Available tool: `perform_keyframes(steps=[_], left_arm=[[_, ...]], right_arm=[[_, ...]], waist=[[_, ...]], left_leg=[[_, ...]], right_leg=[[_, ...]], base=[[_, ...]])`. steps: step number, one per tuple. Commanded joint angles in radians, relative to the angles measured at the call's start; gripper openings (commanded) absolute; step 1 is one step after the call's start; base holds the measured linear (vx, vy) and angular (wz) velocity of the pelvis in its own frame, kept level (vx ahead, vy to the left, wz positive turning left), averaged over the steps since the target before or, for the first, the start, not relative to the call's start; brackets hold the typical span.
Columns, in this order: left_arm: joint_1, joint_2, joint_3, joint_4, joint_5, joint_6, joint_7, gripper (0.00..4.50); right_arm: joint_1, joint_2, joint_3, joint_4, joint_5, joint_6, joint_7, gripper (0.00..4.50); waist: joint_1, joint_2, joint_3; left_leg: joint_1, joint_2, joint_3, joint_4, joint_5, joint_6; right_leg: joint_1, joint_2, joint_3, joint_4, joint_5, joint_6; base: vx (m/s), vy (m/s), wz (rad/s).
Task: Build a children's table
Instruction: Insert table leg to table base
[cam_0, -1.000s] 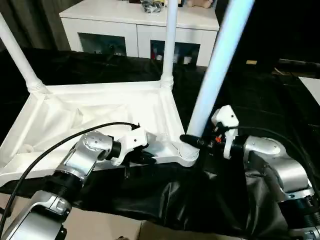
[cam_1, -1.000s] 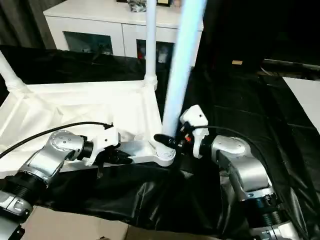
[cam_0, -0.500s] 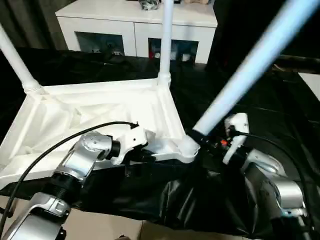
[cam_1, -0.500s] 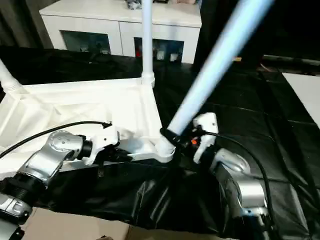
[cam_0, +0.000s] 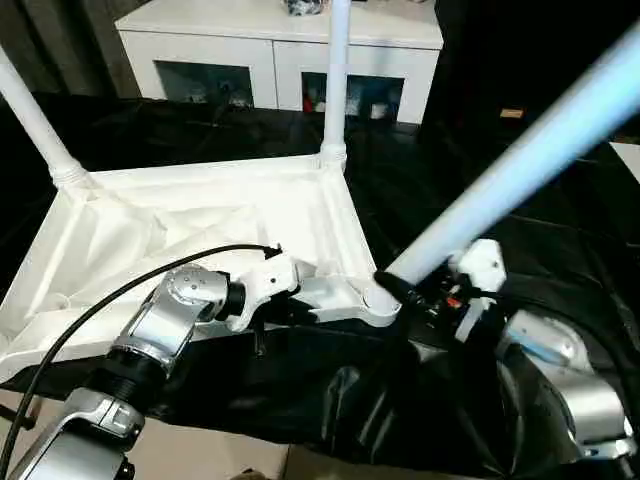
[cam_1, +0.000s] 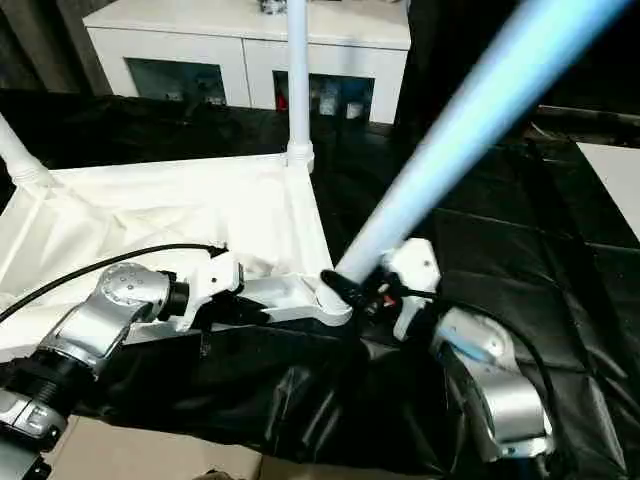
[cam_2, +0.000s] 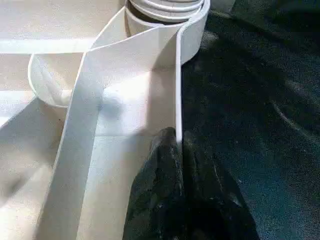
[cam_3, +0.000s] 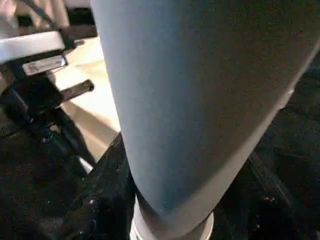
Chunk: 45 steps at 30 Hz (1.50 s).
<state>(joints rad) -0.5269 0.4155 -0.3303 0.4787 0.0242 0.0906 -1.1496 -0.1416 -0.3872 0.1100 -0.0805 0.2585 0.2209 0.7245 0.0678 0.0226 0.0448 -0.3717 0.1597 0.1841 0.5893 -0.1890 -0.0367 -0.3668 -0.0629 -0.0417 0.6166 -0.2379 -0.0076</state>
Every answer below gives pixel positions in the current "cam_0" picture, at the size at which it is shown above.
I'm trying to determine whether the white board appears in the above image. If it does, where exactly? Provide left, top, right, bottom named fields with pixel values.
left=608, top=142, right=640, bottom=184

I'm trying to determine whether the white plastic table leg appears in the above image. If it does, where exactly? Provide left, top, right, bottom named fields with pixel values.
left=372, top=13, right=640, bottom=311
left=0, top=39, right=92, bottom=185
left=319, top=0, right=352, bottom=167

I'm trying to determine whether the white cabinet with glass doors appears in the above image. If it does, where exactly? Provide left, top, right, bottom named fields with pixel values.
left=114, top=0, right=445, bottom=125

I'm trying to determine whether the tall black cabinet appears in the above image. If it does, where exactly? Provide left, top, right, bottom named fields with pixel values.
left=422, top=0, right=566, bottom=136

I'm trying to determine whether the grey curtain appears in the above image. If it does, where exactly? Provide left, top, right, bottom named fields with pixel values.
left=0, top=0, right=141, bottom=99

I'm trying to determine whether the white plastic table top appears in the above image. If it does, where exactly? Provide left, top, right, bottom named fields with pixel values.
left=0, top=153, right=402, bottom=386

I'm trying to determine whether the black mat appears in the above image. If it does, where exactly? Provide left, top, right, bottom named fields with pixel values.
left=0, top=92, right=640, bottom=480

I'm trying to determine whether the dark bag of items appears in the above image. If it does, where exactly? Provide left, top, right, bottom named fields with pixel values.
left=287, top=0, right=331, bottom=16

